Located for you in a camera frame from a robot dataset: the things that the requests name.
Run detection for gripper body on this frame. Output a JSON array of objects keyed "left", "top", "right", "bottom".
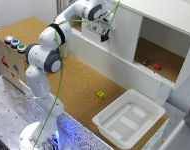
[{"left": 85, "top": 20, "right": 111, "bottom": 36}]

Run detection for black door handle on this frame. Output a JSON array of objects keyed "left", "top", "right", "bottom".
[{"left": 100, "top": 29, "right": 110, "bottom": 43}]

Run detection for white sliding door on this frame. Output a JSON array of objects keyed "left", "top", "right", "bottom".
[{"left": 82, "top": 1, "right": 144, "bottom": 63}]

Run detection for white cabinet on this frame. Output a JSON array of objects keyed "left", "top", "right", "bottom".
[{"left": 63, "top": 0, "right": 190, "bottom": 108}]

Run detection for yellow block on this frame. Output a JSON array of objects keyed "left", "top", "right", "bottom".
[{"left": 97, "top": 91, "right": 105, "bottom": 100}]

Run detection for pink block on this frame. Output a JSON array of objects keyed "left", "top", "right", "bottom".
[{"left": 153, "top": 62, "right": 161, "bottom": 71}]

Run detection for green button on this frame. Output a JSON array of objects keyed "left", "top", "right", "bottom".
[{"left": 16, "top": 43, "right": 27, "bottom": 54}]

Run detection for blue button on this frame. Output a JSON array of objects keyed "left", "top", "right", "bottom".
[{"left": 10, "top": 38, "right": 21, "bottom": 48}]

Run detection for red button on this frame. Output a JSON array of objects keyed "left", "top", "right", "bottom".
[{"left": 4, "top": 34, "right": 14, "bottom": 44}]

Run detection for white plastic box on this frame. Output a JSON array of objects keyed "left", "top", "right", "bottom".
[{"left": 91, "top": 88, "right": 166, "bottom": 149}]

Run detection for green cable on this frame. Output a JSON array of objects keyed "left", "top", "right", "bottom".
[{"left": 30, "top": 0, "right": 122, "bottom": 150}]

